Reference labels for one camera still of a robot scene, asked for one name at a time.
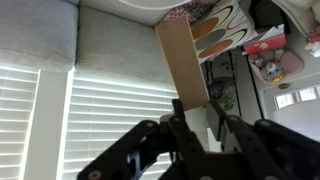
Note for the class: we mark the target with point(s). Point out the narrow white window blind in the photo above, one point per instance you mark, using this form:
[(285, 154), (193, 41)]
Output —
[(15, 123)]

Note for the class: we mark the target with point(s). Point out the pink grey plush toy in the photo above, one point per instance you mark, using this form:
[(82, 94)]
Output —
[(275, 66)]

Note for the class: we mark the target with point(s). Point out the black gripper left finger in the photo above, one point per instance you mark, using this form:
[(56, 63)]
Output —
[(186, 143)]

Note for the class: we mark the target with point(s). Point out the white pillow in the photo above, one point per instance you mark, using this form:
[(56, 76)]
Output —
[(153, 2)]

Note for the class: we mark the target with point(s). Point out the red patterned pillow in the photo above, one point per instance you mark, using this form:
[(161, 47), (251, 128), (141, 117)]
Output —
[(181, 11)]

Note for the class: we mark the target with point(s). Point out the oval pattern pillow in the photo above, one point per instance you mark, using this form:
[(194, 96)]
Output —
[(221, 31)]

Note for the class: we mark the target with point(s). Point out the grey fabric sofa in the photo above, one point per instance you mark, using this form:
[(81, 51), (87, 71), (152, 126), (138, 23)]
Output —
[(100, 40)]

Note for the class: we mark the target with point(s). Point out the long wooden block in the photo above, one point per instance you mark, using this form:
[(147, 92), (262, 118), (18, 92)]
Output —
[(182, 63)]

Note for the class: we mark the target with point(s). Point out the red box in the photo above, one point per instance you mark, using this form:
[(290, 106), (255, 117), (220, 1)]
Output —
[(265, 45)]

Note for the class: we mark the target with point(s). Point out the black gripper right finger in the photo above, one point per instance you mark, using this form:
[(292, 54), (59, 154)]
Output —
[(260, 146)]

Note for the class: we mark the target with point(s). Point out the green potted plant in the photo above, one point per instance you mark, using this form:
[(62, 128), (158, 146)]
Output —
[(224, 95)]

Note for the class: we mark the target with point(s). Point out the wide white window blind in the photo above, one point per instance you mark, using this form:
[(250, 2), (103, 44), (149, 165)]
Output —
[(116, 116)]

